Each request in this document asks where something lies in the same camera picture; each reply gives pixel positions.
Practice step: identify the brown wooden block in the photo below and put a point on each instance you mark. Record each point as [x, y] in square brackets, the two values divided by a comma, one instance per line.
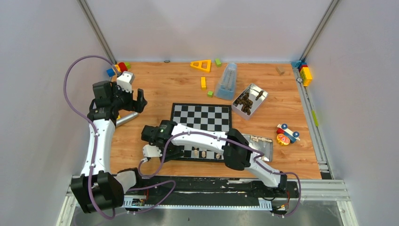
[280, 70]

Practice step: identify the tin box with dark pieces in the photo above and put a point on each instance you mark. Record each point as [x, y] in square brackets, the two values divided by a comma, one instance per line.
[248, 101]

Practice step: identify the silver metal cylinder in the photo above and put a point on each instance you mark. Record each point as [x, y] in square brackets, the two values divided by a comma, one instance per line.
[122, 120]

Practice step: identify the stacked coloured bricks right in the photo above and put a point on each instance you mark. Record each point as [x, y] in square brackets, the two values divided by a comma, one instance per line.
[304, 71]

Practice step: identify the tin lid with light pieces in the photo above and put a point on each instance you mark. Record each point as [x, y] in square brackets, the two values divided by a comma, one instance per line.
[262, 144]

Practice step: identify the yellow triangle block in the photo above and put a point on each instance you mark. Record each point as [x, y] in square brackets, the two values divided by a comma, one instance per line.
[202, 65]

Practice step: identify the green cube back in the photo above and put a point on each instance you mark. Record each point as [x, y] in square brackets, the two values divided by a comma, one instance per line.
[218, 62]

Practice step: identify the aluminium frame rail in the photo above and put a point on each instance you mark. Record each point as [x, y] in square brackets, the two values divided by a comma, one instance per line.
[309, 190]

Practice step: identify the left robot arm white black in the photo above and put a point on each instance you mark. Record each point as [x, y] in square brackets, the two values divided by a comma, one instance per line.
[99, 146]

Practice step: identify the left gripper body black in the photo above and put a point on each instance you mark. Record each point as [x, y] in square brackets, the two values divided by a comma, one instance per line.
[131, 101]

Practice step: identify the yellow curved block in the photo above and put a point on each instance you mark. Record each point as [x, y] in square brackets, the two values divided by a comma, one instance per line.
[203, 83]

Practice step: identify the coloured blocks left corner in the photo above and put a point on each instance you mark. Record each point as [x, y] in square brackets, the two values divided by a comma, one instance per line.
[120, 68]

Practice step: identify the folding chess board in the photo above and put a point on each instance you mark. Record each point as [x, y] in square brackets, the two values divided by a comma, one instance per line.
[209, 117]

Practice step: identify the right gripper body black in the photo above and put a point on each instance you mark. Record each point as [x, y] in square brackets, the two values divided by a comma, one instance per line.
[173, 150]

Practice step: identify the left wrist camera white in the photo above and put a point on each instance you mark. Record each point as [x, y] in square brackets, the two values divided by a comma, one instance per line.
[125, 81]

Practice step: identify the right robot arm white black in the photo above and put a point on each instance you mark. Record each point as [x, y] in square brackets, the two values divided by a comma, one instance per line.
[232, 145]

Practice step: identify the bubble-wrapped blue metronome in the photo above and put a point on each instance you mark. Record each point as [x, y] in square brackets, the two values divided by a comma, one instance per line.
[225, 88]

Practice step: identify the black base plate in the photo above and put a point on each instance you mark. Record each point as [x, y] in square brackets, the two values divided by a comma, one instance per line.
[207, 192]

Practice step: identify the toy car red blue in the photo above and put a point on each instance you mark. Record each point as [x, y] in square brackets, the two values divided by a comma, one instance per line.
[285, 136]

